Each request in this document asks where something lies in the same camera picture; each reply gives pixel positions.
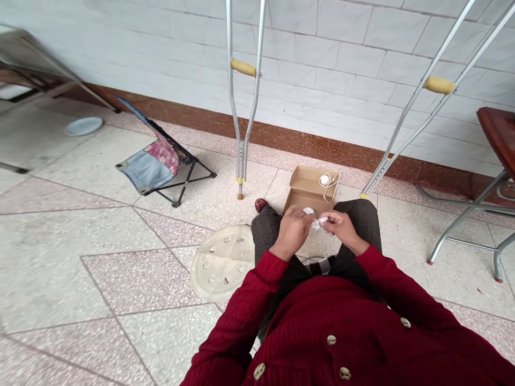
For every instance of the aluminium crutch with yellow grip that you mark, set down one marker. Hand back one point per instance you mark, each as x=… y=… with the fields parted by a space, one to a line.
x=241 y=120
x=422 y=104

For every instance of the person's right hand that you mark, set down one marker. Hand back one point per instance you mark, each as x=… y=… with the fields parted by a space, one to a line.
x=347 y=231

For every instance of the small folding fabric chair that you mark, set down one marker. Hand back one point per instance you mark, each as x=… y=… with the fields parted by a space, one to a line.
x=157 y=161

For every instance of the white shallow basin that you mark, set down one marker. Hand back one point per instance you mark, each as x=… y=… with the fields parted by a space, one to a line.
x=83 y=126

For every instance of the open cardboard box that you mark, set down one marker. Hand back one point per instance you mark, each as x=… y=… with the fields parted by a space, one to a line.
x=305 y=193

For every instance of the person's left hand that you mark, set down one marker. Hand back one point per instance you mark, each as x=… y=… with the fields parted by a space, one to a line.
x=290 y=233

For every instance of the clear wrapper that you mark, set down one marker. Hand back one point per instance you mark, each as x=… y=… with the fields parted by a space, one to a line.
x=320 y=225

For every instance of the round white plastic stool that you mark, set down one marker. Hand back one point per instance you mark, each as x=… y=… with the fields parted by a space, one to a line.
x=221 y=261

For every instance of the white thread ball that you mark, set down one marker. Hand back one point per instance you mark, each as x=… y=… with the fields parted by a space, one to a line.
x=324 y=179

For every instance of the person's body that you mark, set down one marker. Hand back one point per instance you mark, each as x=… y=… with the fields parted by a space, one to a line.
x=362 y=341

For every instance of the person's legs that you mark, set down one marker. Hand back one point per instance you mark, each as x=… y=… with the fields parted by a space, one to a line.
x=265 y=235

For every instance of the small white piece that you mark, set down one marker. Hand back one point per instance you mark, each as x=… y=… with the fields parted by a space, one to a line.
x=309 y=210

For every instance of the person's left fingers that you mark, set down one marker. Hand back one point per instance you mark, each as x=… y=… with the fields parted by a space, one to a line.
x=299 y=212

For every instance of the wooden table with metal legs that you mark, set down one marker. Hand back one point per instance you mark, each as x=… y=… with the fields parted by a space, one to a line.
x=493 y=132

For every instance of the metal frame folding bed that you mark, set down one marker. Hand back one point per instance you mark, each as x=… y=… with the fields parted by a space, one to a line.
x=28 y=68

